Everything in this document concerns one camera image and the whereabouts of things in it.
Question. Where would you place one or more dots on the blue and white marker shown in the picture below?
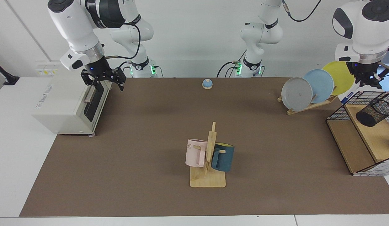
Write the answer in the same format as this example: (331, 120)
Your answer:
(348, 96)

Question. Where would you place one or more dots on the black mesh pen holder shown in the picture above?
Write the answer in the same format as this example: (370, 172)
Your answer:
(373, 114)

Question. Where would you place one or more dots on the black clamp stand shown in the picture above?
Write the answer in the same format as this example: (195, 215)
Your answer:
(6, 78)
(387, 70)

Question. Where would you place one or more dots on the yellow plate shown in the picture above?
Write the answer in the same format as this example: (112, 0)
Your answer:
(340, 75)

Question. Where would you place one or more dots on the light blue plate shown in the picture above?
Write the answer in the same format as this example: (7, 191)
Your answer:
(321, 83)

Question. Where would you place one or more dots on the pale toaster oven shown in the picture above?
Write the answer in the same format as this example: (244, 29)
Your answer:
(59, 106)

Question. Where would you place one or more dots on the wooden plate rack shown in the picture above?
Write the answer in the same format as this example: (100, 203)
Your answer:
(307, 108)

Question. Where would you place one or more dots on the grey plate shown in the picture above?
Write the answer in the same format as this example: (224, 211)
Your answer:
(295, 94)

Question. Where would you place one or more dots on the brown table cloth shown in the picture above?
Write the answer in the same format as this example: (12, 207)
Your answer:
(150, 141)

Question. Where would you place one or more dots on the pink mug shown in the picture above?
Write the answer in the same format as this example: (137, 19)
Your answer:
(194, 153)

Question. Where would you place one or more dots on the dark teal mug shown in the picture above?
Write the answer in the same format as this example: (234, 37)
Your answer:
(224, 158)

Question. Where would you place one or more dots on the wooden cup stand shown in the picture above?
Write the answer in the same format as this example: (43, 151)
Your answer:
(208, 180)

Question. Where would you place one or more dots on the white wall socket box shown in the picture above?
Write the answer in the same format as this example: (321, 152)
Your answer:
(48, 67)

